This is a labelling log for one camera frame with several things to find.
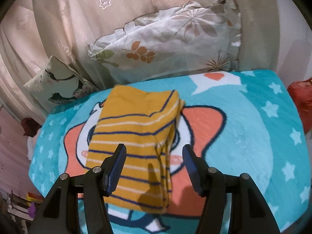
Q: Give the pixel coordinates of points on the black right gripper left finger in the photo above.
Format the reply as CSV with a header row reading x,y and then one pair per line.
x,y
58,212

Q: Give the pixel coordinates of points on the mustard yellow striped sweater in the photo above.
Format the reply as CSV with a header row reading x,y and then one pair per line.
x,y
145,122

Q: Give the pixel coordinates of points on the colourful clutter on shelf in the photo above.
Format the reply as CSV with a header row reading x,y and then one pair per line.
x,y
22,210

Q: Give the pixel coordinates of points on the turquoise cartoon fleece blanket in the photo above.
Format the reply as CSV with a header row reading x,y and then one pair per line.
x,y
238,122

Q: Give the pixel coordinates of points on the dark red cloth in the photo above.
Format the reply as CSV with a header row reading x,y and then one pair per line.
x,y
30,126

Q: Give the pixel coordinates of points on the small cartoon face cushion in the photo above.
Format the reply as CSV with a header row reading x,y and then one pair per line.
x,y
58,84

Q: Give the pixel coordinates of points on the red plastic bag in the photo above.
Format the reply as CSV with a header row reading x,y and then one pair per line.
x,y
301,94

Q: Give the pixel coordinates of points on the white floral ruffled pillow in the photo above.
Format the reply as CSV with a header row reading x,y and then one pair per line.
x,y
199,36

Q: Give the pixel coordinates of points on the beige embroidered curtain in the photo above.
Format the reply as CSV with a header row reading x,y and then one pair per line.
x,y
34,30

